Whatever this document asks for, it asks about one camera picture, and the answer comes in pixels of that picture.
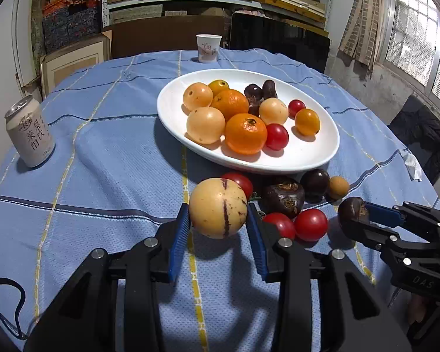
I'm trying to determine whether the white beverage can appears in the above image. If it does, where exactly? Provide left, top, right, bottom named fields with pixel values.
left=4, top=95, right=55, bottom=168

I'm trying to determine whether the yellow orange round fruit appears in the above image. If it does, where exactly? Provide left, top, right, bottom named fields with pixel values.
left=295, top=108, right=321, bottom=137

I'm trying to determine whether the large orange tangerine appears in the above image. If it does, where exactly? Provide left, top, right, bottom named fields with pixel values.
left=225, top=113, right=267, bottom=155

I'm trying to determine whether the white paper cup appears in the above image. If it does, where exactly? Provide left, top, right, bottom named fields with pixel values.
left=196, top=34, right=221, bottom=63

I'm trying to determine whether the pale peach fruit front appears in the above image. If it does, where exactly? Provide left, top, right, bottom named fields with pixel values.
left=187, top=107, right=226, bottom=145

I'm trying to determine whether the black chair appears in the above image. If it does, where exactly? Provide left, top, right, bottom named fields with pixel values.
left=388, top=94, right=440, bottom=185

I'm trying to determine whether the yellow orange kumquat fruit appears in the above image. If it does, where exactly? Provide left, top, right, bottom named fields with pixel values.
left=208, top=79, right=230, bottom=97

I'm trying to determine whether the striped pale pepino melon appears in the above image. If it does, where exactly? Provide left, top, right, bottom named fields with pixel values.
left=189, top=178, right=248, bottom=239

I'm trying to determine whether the brown cardboard panel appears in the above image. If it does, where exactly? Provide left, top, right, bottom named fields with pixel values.
left=109, top=15, right=230, bottom=59

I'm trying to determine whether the framed picture leaning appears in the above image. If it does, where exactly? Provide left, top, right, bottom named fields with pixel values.
left=40, top=30, right=113, bottom=98

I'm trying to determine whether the dark brown mangosteen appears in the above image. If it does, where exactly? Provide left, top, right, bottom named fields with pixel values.
left=248, top=104, right=260, bottom=117

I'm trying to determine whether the small tan round fruit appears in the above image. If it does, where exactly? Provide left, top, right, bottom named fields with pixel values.
left=327, top=176, right=350, bottom=200

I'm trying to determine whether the red tomato near centre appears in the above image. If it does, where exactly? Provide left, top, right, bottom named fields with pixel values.
left=294, top=209, right=328, bottom=242

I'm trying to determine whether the beige hanging curtain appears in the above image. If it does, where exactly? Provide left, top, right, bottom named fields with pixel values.
left=339, top=0, right=385, bottom=73

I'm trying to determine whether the dark purple passion fruit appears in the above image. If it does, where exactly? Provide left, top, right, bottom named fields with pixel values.
left=300, top=168, right=330, bottom=203

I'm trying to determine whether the small red cherry tomato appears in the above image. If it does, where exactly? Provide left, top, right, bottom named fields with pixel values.
left=288, top=99, right=306, bottom=119

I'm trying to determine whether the pale peach round fruit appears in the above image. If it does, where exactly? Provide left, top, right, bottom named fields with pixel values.
left=183, top=83, right=214, bottom=111

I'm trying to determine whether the small dark chestnut fruit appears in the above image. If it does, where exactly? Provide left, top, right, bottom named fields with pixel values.
left=244, top=84, right=263, bottom=104

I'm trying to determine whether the white oval plate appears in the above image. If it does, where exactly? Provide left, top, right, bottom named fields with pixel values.
left=157, top=69, right=340, bottom=175

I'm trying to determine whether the blue checked tablecloth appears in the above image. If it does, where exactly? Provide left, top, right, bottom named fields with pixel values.
left=0, top=49, right=440, bottom=351

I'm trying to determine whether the red tomato behind gripper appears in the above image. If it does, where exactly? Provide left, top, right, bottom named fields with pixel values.
left=262, top=212, right=296, bottom=240

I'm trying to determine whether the black cable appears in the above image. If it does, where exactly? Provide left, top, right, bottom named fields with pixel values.
left=0, top=277, right=28, bottom=341

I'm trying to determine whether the bright barred window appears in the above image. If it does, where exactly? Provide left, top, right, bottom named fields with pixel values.
left=380, top=0, right=440, bottom=103

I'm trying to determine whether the red tomato beside pepino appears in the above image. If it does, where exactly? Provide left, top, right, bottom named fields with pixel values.
left=221, top=172, right=254, bottom=200

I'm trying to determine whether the red tomato on cloth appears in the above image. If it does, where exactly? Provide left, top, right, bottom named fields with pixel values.
left=265, top=123, right=289, bottom=151

